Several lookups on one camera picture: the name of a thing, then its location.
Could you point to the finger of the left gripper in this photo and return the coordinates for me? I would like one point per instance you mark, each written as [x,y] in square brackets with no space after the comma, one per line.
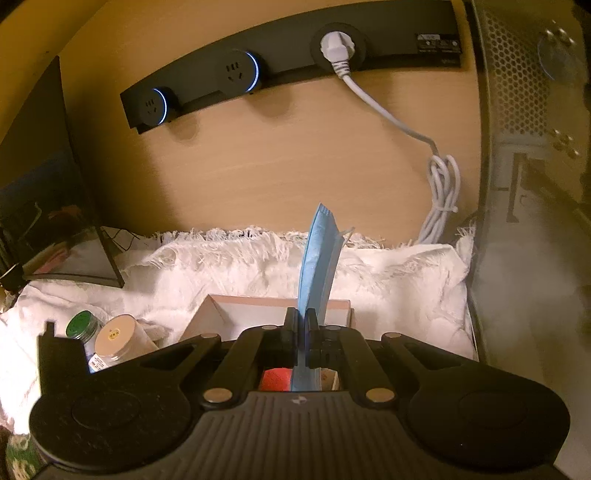
[51,366]

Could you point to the red plastic packet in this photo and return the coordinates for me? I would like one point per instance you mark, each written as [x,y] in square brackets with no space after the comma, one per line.
[276,380]

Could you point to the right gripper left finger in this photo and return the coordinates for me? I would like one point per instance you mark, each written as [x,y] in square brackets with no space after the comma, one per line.
[256,350]

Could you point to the glass jar green lid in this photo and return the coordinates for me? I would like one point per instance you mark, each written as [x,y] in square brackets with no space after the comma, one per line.
[85,327]

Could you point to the black monitor screen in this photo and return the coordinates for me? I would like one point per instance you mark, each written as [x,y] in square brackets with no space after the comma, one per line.
[49,226]

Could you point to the black wall power strip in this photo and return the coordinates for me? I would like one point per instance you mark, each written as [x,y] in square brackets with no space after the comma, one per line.
[385,34]

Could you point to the blue white tissue packet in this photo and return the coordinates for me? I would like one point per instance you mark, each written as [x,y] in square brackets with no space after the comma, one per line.
[96,364]

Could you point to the clear jar beige lid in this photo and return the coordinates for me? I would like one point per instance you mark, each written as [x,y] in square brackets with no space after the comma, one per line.
[122,339]

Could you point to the blue surgical face mask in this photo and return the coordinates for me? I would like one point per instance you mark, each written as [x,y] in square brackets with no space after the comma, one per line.
[321,256]

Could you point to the white textured cloth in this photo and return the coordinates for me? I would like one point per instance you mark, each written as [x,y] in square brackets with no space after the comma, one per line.
[418,290]

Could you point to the white power plug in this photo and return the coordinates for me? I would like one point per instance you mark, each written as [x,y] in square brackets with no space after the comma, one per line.
[338,48]

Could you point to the pink cardboard gift box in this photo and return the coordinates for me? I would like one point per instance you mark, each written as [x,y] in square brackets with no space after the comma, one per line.
[228,316]

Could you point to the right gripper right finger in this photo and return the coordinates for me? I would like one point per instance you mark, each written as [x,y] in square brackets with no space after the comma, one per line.
[345,351]

